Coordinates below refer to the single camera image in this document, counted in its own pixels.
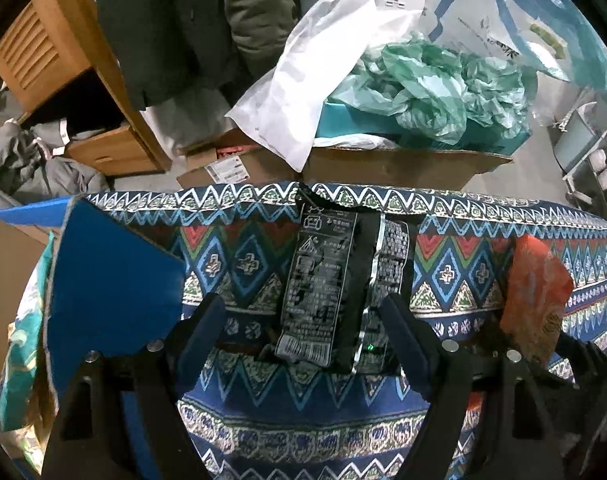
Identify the patterned tablecloth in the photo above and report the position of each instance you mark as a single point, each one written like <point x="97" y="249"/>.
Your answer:
<point x="283" y="410"/>

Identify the green tissue paper bundle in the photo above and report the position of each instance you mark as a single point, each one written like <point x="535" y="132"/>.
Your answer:
<point x="433" y="90"/>

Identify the olive jacket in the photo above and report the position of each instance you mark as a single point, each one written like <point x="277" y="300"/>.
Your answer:
<point x="261" y="15"/>

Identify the shoe rack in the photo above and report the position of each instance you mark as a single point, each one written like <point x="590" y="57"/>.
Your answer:
<point x="598" y="170"/>

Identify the white garment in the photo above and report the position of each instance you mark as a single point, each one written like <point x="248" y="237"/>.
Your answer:
<point x="183" y="125"/>

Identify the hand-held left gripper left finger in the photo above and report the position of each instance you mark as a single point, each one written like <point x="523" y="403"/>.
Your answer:
<point x="203" y="330"/>

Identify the wooden louvered cabinet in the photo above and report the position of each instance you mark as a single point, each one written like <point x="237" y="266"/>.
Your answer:
<point x="33" y="55"/>

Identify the blue plastic bag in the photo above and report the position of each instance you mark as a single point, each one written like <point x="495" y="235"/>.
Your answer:
<point x="573" y="35"/>

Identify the teal patterned snack packet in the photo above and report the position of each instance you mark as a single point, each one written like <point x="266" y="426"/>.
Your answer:
<point x="23" y="340"/>

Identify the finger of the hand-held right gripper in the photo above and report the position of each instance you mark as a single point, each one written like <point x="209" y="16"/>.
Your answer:
<point x="583" y="360"/>

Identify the black snack packet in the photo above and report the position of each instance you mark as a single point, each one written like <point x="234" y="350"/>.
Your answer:
<point x="318" y="270"/>

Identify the white plastic bag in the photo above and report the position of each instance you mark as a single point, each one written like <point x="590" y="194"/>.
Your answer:
<point x="303" y="85"/>

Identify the blue cardboard box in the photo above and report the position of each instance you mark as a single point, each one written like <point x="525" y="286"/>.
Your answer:
<point x="108" y="280"/>

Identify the black coat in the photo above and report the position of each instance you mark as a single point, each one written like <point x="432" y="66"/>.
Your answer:
<point x="158" y="25"/>

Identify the grey clothes pile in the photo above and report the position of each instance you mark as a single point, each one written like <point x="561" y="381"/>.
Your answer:
<point x="18" y="160"/>

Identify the red orange snack packet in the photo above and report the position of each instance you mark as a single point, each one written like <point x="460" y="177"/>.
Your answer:
<point x="533" y="290"/>

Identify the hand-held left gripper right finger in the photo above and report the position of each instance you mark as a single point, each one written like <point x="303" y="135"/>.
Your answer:
<point x="408" y="345"/>

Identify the brown cardboard box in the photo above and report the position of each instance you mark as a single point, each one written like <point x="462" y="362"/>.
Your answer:
<point x="383" y="170"/>

